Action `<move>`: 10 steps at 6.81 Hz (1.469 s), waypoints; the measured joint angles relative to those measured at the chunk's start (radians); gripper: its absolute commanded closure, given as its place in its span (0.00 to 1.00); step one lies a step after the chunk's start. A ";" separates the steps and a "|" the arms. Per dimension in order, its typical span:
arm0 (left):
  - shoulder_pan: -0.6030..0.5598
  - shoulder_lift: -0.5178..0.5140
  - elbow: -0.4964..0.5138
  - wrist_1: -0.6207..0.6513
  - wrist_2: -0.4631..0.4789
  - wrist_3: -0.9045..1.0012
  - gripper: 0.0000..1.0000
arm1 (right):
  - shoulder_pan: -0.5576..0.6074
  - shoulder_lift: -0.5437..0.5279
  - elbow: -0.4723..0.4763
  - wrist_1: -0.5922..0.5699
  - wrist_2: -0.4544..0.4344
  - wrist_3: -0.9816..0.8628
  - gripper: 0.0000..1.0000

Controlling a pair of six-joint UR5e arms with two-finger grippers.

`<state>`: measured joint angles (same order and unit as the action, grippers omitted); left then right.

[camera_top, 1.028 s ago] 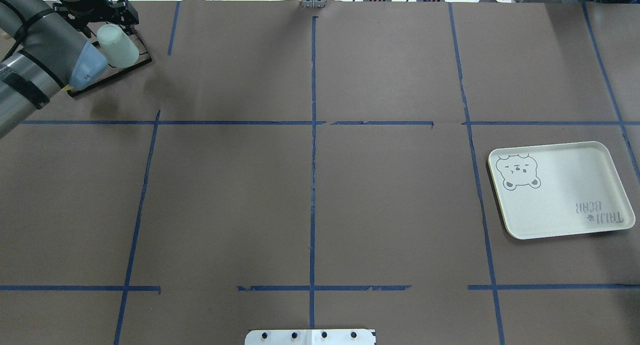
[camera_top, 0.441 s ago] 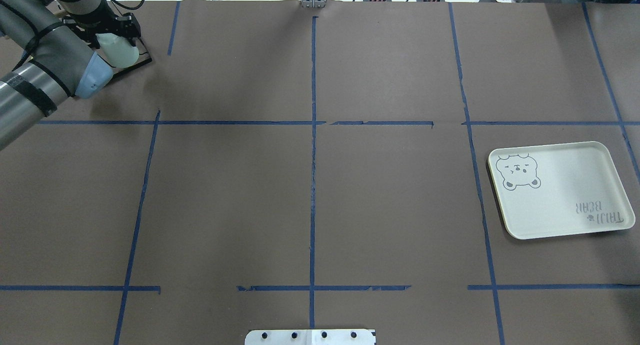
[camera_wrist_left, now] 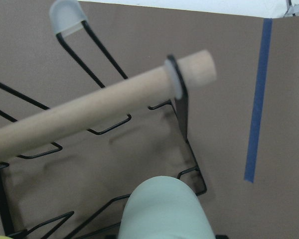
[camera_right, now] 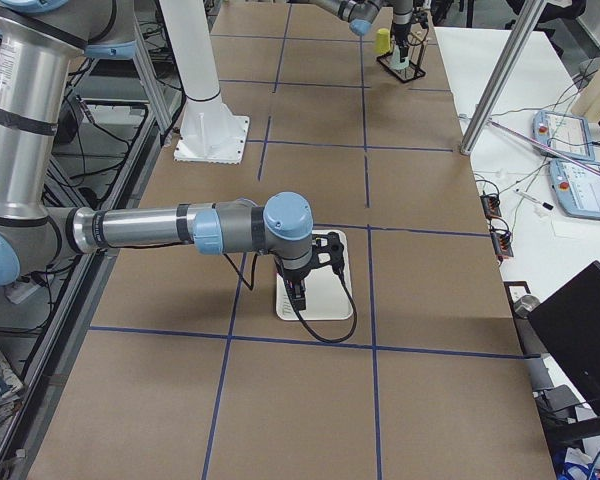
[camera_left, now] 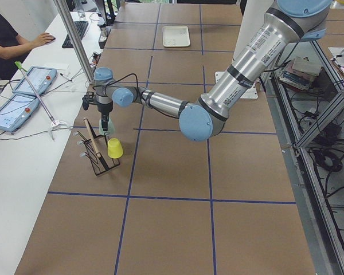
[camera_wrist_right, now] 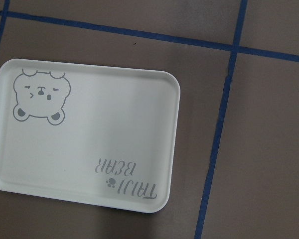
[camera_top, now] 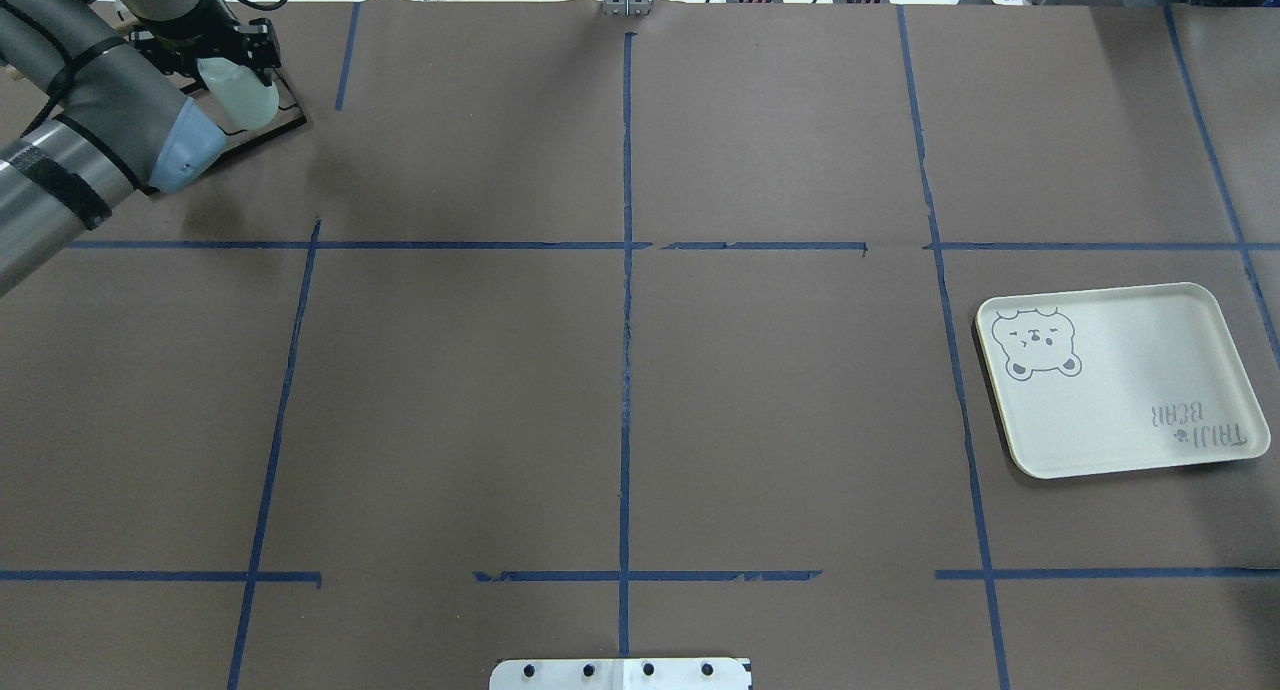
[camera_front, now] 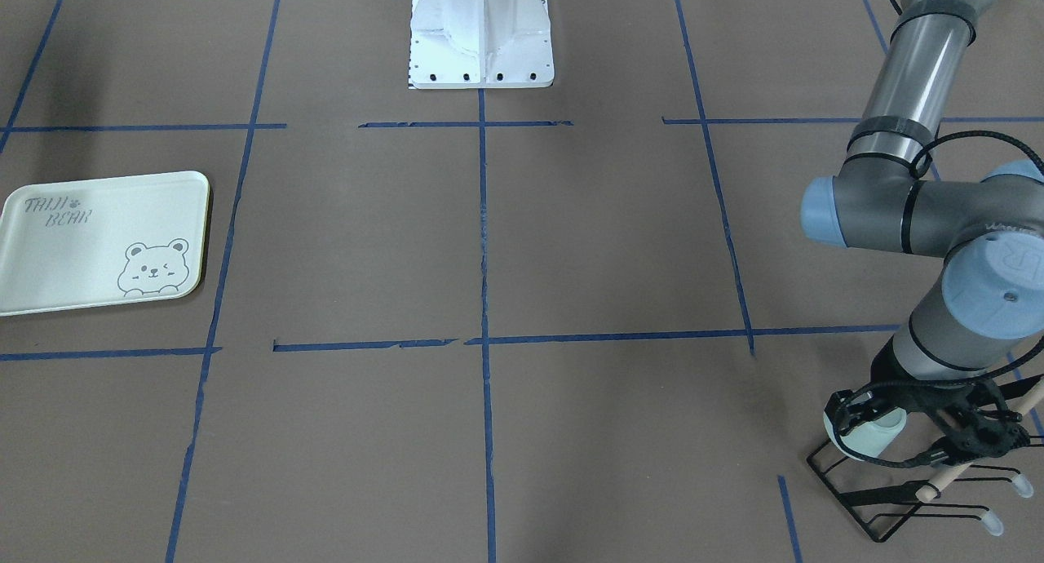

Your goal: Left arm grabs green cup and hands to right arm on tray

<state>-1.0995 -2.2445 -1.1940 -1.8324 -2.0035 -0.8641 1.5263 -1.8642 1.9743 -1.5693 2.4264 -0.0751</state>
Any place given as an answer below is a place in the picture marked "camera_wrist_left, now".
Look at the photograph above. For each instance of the pale green cup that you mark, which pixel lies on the pale green cup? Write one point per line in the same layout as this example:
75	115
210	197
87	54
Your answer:
164	207

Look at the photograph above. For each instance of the black wire cup rack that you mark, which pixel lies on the black wire cup rack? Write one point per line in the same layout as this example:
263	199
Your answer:
67	17

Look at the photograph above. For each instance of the wooden dowel rod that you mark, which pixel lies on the wooden dowel rod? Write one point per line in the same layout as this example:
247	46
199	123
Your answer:
149	88

